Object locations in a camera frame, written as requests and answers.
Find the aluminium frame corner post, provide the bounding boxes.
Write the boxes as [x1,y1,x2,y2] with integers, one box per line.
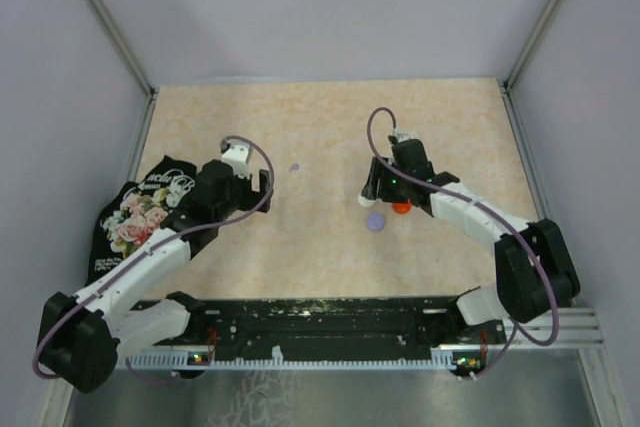
[499,0,591,94]
[53,0,160,103]

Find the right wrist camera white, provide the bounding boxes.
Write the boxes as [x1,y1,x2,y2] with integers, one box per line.
[388,132,411,145]

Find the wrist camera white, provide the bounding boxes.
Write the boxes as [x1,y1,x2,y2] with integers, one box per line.
[221,141,252,180]
[388,132,411,145]

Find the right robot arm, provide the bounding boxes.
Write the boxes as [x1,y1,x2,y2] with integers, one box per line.
[358,134,581,343]

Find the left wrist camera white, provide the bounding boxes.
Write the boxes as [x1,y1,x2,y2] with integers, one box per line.
[221,141,252,180]

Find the white slotted cable duct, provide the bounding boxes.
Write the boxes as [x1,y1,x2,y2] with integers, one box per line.
[129,347,471,371]

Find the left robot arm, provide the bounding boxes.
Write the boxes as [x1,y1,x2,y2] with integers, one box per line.
[31,152,275,393]

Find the aluminium frame corner post left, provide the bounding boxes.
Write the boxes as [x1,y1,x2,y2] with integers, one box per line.
[53,0,160,103]

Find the black floral printed cloth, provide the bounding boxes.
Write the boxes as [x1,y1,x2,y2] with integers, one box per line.
[86,156,197,284]

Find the white earbud charging case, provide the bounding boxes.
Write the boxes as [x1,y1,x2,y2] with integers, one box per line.
[357,191,376,208]

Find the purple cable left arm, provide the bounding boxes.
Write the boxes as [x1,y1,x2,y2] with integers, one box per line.
[31,134,275,386]

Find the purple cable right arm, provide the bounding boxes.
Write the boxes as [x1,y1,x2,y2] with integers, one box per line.
[367,106,560,381]

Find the orange earbud charging case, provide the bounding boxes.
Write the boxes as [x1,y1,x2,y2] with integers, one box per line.
[392,202,412,215]

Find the aluminium frame corner post right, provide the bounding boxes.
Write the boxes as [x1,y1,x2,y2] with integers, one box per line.
[499,0,591,94]

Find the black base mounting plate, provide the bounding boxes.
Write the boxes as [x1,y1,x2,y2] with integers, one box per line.
[149,296,506,363]

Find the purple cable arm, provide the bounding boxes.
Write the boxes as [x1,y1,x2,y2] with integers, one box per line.
[367,106,560,381]
[31,134,275,386]

